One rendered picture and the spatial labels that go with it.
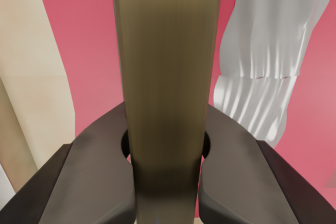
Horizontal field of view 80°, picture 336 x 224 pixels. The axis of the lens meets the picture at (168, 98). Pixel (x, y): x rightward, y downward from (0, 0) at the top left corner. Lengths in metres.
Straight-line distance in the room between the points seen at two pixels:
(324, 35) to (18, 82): 0.26
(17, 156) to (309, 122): 0.28
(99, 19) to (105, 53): 0.03
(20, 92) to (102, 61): 0.08
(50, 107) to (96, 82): 0.05
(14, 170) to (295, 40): 0.27
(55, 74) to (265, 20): 0.17
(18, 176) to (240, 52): 0.23
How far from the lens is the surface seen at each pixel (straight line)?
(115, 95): 0.19
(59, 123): 0.22
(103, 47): 0.17
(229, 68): 0.18
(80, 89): 0.19
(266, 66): 0.19
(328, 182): 0.33
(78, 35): 0.18
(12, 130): 0.23
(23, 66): 0.20
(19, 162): 0.25
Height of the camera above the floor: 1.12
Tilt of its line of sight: 62 degrees down
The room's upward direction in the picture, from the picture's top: 176 degrees clockwise
